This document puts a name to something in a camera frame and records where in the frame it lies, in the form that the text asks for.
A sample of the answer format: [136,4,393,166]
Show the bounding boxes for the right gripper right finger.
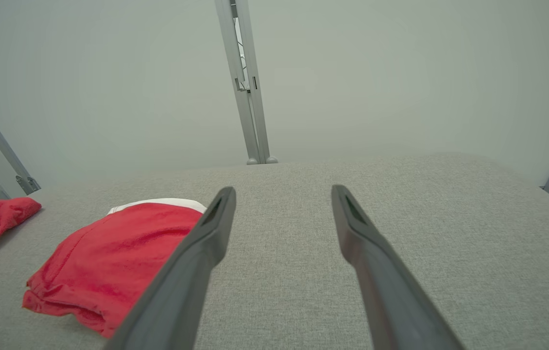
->
[331,185,464,350]

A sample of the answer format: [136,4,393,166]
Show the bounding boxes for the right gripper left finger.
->
[104,187,237,350]

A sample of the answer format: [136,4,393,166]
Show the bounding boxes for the red garment with white trim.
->
[22,198,207,338]

